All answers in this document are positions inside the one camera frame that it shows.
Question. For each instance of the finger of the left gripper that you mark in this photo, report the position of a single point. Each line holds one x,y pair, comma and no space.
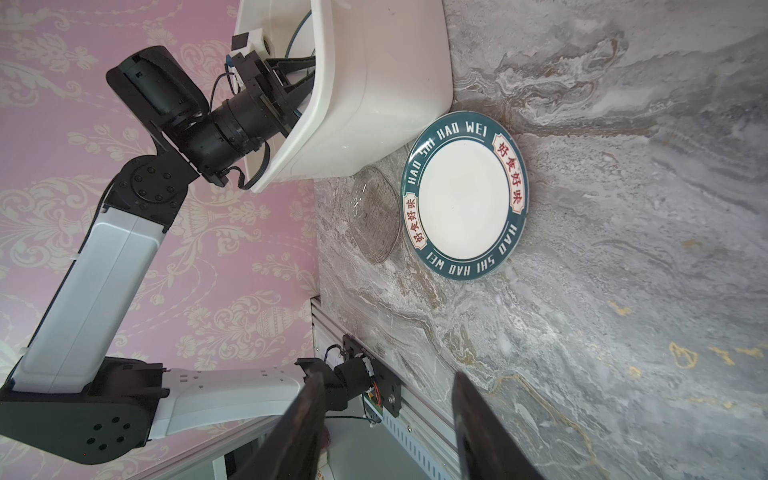
288,98
283,67

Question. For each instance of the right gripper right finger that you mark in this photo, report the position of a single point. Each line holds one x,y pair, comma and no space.
485,449

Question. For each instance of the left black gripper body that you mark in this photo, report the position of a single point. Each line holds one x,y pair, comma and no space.
181,119

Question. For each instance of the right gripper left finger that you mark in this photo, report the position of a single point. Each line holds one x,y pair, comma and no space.
292,449

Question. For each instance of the small green lettered rim plate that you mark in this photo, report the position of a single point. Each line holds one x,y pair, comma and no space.
464,195

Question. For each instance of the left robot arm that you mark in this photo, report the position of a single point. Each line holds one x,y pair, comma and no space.
66,395

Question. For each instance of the white plastic bin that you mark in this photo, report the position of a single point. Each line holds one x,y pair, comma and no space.
383,75

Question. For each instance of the clear glass plate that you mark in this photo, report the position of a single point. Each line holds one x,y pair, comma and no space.
373,214

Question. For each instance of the aluminium mounting rail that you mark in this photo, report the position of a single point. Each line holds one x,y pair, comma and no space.
425,433

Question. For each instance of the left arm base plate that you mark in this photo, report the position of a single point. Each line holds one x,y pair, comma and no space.
387,385

